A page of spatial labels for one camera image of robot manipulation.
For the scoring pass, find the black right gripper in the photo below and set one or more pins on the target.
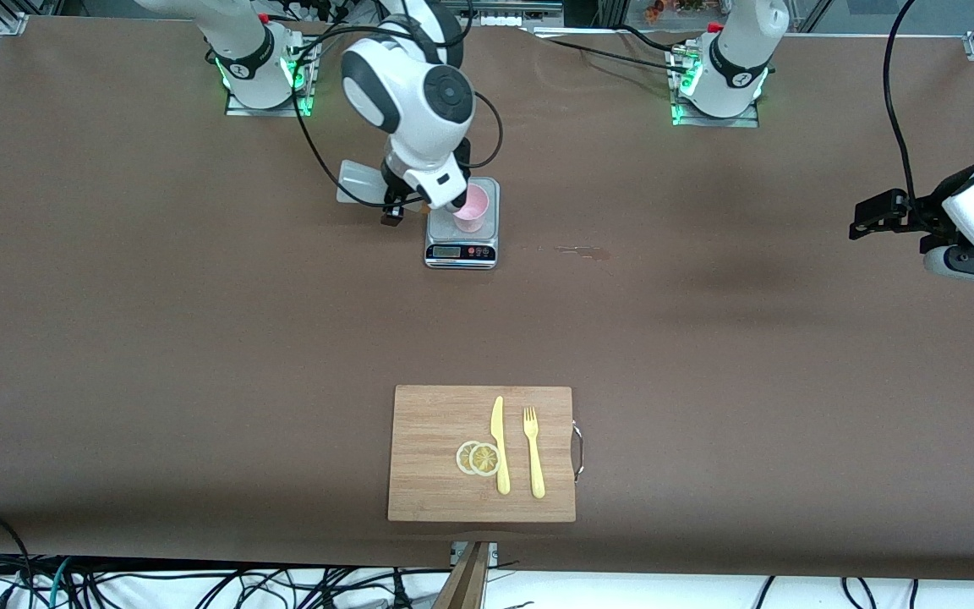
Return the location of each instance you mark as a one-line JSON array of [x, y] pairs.
[[395, 185]]

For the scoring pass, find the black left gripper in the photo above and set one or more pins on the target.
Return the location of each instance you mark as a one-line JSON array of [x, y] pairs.
[[920, 212]]

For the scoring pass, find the pink plastic cup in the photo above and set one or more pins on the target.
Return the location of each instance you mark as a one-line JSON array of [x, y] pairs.
[[477, 211]]

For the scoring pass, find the silver digital kitchen scale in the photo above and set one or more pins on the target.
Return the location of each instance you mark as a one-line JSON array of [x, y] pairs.
[[474, 245]]

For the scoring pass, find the white power strip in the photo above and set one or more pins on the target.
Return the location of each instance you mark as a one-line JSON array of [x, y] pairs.
[[500, 12]]

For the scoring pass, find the bamboo cutting board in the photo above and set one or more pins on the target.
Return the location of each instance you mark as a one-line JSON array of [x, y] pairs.
[[436, 457]]

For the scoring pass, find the lemon slice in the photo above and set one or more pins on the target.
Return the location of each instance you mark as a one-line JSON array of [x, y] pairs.
[[462, 457], [484, 459]]

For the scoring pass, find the yellow plastic knife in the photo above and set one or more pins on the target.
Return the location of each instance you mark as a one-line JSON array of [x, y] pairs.
[[500, 448]]

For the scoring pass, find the yellow plastic fork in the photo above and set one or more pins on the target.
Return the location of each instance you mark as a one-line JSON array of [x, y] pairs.
[[534, 457]]

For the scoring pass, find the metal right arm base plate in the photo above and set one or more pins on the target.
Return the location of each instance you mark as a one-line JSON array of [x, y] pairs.
[[242, 108]]

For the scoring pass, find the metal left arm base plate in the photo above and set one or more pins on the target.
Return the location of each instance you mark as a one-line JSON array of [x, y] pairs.
[[715, 121]]

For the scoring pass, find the metal table bracket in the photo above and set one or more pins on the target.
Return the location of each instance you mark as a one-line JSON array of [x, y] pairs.
[[492, 554]]

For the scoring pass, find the wooden post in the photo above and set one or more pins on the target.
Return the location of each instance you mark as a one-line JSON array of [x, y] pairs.
[[463, 584]]

